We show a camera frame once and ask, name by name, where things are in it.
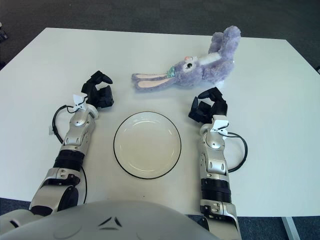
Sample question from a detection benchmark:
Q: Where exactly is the grey table leg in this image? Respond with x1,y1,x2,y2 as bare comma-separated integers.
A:
281,216,301,240

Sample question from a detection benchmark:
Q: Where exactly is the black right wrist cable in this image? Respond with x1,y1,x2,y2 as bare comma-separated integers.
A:
219,131,249,173

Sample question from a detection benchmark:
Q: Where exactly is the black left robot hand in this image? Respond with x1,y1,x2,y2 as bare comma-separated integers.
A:
81,70,115,109

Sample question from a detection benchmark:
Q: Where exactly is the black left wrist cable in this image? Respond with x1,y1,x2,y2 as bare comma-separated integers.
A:
51,104,76,145

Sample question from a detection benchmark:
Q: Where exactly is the purple plush rabbit doll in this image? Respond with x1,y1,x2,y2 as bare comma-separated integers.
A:
131,26,242,94

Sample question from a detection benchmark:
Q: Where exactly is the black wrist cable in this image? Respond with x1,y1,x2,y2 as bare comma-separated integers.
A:
219,131,249,173
51,104,76,145

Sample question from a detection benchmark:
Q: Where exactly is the grey robot torso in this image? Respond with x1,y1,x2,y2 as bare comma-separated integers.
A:
0,199,221,240

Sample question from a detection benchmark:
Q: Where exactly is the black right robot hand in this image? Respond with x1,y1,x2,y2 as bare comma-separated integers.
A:
188,87,228,124

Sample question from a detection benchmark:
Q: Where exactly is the white plate with black rim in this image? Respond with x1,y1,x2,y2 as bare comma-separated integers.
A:
113,111,182,180

